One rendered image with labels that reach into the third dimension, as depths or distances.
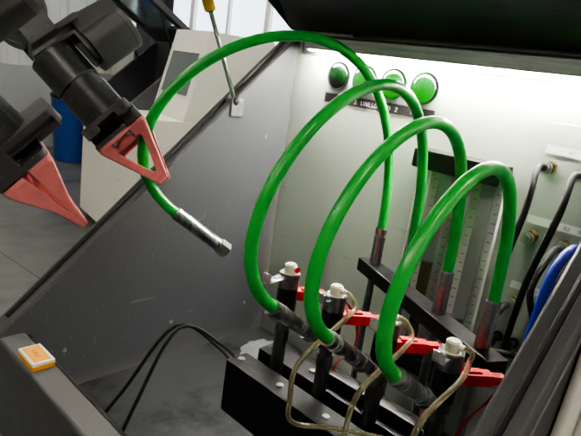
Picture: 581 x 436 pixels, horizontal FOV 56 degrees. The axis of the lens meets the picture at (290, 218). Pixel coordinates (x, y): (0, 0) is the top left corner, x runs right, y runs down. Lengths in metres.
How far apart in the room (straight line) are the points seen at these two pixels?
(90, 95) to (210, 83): 2.93
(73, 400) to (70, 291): 0.22
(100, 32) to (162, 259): 0.42
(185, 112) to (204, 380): 2.70
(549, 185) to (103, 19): 0.63
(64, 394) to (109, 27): 0.46
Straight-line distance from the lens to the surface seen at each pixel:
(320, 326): 0.53
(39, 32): 0.72
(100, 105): 0.70
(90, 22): 0.75
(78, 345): 0.98
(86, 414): 0.73
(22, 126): 0.48
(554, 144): 0.83
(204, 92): 3.61
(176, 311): 1.06
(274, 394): 0.73
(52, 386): 0.79
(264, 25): 6.04
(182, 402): 0.96
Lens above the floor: 1.37
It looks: 15 degrees down
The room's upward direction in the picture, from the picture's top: 8 degrees clockwise
